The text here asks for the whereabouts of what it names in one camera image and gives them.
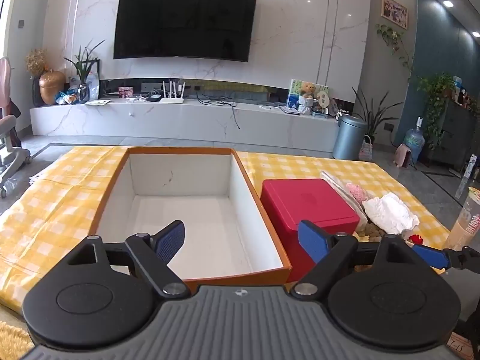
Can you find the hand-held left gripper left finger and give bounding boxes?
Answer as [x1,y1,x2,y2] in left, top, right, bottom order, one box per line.
[62,220,191,298]

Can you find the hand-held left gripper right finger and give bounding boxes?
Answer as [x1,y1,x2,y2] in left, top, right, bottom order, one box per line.
[290,220,421,298]

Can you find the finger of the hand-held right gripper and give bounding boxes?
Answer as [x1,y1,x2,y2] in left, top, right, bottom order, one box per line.
[410,245,452,271]

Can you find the orange cardboard box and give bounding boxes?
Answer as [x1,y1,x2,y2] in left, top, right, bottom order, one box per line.
[88,147,292,295]

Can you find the white diaper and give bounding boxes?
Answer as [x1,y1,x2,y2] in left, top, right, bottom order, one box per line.
[362,192,420,235]

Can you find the milk tea cup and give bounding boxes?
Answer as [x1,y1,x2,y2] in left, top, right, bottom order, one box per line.
[448,187,480,250]

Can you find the red box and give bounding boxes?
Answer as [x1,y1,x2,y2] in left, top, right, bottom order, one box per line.
[260,178,361,284]

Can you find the clear plastic bag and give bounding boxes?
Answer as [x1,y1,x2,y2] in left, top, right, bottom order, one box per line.
[320,170,372,233]

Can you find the pink knitted hat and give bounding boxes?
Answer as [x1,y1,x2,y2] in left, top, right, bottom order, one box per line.
[346,183,370,211]

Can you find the small woven basket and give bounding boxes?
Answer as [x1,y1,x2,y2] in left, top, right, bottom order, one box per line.
[358,134,374,161]

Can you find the pink bag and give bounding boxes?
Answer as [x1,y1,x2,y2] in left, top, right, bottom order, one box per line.
[393,143,413,167]

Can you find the grey pedal trash can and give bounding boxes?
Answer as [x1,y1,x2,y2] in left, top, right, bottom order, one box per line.
[332,114,369,161]

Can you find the blue water jug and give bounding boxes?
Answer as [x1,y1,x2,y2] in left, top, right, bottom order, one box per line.
[403,117,426,164]

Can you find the yellow checked tablecloth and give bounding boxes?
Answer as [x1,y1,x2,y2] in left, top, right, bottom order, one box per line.
[0,144,454,316]

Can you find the white marble TV console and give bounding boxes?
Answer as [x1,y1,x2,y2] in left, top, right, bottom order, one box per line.
[29,97,340,154]

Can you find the dark grey cabinet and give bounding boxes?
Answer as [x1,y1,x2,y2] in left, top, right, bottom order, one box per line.
[437,99,480,169]

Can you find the long-leaf floor plant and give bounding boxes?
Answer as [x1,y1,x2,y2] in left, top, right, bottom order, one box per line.
[352,87,398,145]

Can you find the white router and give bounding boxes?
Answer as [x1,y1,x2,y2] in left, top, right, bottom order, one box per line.
[159,80,187,104]

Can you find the teddy bear bouquet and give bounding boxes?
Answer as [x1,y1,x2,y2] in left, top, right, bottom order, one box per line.
[298,81,316,116]

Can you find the round paper fan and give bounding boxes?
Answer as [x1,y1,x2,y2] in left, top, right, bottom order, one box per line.
[315,91,332,115]

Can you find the green picture board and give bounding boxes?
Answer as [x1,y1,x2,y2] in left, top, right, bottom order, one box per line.
[286,79,330,109]

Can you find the green pothos plant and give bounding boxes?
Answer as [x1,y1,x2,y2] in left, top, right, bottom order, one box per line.
[417,73,456,151]

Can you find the plant in glass vase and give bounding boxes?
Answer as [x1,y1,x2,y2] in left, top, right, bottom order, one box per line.
[63,39,106,104]

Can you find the blue snack bags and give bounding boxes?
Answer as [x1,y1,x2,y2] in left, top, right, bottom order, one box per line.
[55,90,79,105]

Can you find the beige shaggy rug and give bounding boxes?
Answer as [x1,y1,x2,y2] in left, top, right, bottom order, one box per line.
[0,320,34,360]

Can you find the gold acorn jar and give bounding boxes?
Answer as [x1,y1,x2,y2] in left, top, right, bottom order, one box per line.
[39,69,66,106]

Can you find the pink and grey chair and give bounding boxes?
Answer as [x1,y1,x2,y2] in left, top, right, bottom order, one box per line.
[0,57,31,199]

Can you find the hanging green vine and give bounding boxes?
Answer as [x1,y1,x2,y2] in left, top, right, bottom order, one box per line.
[376,23,415,79]

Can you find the dried flower bunch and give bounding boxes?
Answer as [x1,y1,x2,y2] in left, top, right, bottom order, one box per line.
[25,49,47,107]

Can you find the black cable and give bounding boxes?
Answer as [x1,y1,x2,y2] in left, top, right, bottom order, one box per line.
[197,92,241,130]

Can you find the black wall television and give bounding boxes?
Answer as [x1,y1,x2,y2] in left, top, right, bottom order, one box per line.
[113,0,259,62]

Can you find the framed wall picture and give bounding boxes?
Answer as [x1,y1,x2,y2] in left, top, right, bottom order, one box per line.
[381,0,409,30]

